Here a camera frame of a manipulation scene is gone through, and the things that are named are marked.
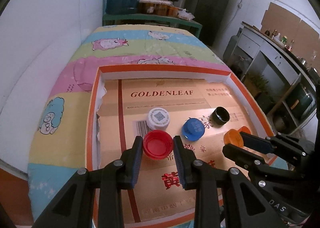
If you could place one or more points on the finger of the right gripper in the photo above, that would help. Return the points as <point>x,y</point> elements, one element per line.
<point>281,145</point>
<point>245,159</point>

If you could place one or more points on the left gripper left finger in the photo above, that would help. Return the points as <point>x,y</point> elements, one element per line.
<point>132,159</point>

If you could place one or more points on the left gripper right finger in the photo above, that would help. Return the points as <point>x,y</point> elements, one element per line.
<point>184,159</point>

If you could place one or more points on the light orange bottle cap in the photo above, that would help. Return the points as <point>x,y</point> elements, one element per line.
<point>233,137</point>

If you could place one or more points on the dark orange bottle cap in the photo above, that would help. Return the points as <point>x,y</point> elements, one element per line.
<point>244,129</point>

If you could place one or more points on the red bottle cap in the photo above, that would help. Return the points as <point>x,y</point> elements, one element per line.
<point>157,144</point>

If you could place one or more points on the blue bottle cap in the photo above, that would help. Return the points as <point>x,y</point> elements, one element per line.
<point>193,129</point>

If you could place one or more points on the black bottle cap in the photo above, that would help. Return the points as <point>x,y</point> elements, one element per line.
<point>220,116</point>

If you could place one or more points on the white bottle cap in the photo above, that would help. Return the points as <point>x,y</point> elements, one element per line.
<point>158,119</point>

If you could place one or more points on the white kitchen counter cabinet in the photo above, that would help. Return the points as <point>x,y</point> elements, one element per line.
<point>290,105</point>

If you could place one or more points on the shallow orange-rimmed cardboard tray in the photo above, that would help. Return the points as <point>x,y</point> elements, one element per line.
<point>153,71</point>

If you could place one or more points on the potted green plant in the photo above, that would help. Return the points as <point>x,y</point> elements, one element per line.
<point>255,84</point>

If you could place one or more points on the colourful cartoon quilt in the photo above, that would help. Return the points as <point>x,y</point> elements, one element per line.
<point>58,148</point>

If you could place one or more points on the green metal table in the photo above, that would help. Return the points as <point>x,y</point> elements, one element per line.
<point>151,17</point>

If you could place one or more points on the black refrigerator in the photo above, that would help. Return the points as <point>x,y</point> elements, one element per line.
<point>208,13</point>

